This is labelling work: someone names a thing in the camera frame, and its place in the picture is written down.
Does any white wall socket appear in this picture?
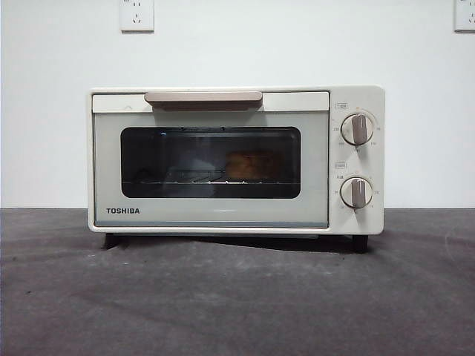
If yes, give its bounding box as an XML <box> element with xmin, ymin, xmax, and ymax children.
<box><xmin>119</xmin><ymin>0</ymin><xmax>155</xmax><ymax>33</ymax></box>
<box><xmin>453</xmin><ymin>0</ymin><xmax>475</xmax><ymax>33</ymax></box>

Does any metal wire oven rack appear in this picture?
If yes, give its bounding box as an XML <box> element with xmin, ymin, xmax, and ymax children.
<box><xmin>122</xmin><ymin>168</ymin><xmax>300</xmax><ymax>186</ymax></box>

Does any cream toaster oven body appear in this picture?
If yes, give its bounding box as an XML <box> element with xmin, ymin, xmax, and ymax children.
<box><xmin>87</xmin><ymin>84</ymin><xmax>386</xmax><ymax>254</ymax></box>

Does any cream timer knob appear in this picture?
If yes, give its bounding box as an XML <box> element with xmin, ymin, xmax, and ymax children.
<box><xmin>340</xmin><ymin>177</ymin><xmax>373</xmax><ymax>209</ymax></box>

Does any golden brown bread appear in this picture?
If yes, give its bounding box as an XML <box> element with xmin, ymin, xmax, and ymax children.
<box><xmin>224</xmin><ymin>148</ymin><xmax>281</xmax><ymax>182</ymax></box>

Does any cream temperature knob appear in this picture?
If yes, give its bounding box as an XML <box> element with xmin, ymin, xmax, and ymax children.
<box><xmin>340</xmin><ymin>113</ymin><xmax>374</xmax><ymax>146</ymax></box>

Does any oven door with beige handle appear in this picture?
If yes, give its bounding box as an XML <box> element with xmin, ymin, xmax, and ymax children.
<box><xmin>91</xmin><ymin>90</ymin><xmax>330</xmax><ymax>229</ymax></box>

